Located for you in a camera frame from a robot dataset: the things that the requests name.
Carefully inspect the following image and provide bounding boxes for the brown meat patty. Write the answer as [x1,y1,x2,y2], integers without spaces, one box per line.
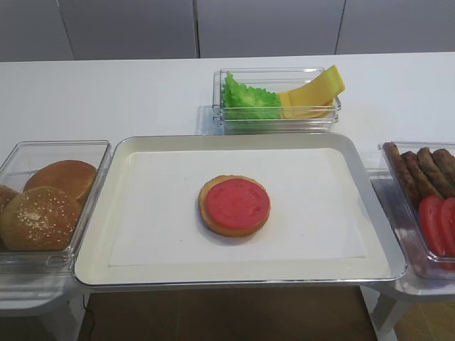
[432,148,454,182]
[383,142,421,209]
[401,151,442,199]
[417,147,454,199]

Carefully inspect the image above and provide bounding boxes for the sesame top bun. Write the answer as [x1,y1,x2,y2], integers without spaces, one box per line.
[1,186,82,251]

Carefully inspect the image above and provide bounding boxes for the left red tomato slice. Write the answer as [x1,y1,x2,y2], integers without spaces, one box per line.
[419,195,445,256]

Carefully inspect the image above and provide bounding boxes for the clear bin with lettuce cheese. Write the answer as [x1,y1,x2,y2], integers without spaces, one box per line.
[212,67,341,134]

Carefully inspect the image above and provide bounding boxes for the red tomato slice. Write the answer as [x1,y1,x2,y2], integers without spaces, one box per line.
[437,197,455,257]
[419,195,445,256]

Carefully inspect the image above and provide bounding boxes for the clear bin with patties tomatoes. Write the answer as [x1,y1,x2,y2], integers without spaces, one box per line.
[378,142,454,280]

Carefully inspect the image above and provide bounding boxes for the white paper tray liner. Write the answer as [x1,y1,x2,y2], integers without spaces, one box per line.
[110,148,371,266]

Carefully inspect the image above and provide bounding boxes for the clear bin with buns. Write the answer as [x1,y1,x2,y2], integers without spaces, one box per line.
[1,140,111,274]

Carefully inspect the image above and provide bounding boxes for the green lettuce leaf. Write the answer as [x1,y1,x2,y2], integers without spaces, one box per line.
[221,72,282,120]

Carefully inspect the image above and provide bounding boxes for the bun at left edge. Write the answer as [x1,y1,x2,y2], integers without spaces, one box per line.
[0,185,18,213]

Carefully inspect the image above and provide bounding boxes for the middle red tomato slice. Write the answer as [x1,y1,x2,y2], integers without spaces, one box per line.
[437,197,455,257]

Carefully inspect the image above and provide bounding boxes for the white metal serving tray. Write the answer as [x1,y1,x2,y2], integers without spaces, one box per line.
[74,134,407,287]

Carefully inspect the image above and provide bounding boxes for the plain brown bun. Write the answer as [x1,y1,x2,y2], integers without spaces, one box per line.
[23,160,97,206]

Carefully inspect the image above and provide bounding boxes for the bottom bun half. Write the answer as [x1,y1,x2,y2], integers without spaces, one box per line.
[198,175,269,237]

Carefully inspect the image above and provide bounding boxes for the yellow cheese slices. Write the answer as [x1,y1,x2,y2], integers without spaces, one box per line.
[278,65,345,119]

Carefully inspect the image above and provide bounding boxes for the tomato slice on bun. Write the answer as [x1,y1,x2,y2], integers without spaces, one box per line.
[204,178,271,230]

